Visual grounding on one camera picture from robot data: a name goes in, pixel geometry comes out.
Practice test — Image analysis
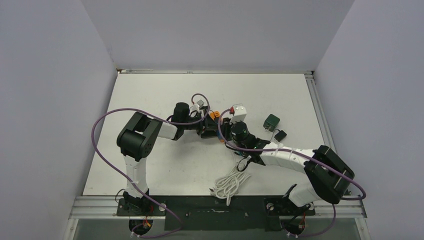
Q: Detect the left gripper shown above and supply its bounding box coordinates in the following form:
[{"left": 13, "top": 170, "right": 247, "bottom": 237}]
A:
[{"left": 181, "top": 109, "right": 222, "bottom": 138}]

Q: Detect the green cube plug adapter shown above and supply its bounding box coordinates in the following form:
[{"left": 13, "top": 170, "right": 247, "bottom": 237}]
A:
[{"left": 263, "top": 113, "right": 280, "bottom": 132}]

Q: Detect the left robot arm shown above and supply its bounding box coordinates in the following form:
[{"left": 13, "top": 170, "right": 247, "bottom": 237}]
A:
[{"left": 116, "top": 100, "right": 216, "bottom": 215}]

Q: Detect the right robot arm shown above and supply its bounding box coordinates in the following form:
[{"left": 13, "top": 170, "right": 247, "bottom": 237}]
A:
[{"left": 218, "top": 118, "right": 355, "bottom": 214}]

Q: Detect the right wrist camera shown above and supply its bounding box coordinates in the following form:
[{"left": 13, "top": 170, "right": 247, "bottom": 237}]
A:
[{"left": 229, "top": 103, "right": 247, "bottom": 124}]

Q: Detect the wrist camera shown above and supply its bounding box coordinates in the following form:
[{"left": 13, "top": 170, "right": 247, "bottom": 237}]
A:
[
  {"left": 229, "top": 103, "right": 247, "bottom": 124},
  {"left": 191, "top": 100, "right": 205, "bottom": 113}
]

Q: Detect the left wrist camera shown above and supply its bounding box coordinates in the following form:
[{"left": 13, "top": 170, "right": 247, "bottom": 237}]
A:
[{"left": 191, "top": 100, "right": 205, "bottom": 113}]

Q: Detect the white power strip cord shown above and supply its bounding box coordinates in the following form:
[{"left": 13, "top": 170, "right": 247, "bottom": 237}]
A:
[{"left": 209, "top": 160, "right": 252, "bottom": 206}]

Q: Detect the aluminium right rail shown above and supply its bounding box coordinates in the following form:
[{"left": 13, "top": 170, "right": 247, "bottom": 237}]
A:
[{"left": 304, "top": 71, "right": 349, "bottom": 195}]

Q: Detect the aluminium rail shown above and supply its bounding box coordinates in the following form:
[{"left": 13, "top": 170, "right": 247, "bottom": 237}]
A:
[
  {"left": 304, "top": 71, "right": 349, "bottom": 195},
  {"left": 69, "top": 196, "right": 145, "bottom": 220}
]

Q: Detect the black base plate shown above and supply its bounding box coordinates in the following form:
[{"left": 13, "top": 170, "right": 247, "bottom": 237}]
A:
[{"left": 116, "top": 195, "right": 316, "bottom": 231}]

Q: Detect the aluminium front rail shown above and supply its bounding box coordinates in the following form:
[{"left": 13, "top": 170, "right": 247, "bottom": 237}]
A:
[{"left": 69, "top": 196, "right": 145, "bottom": 220}]

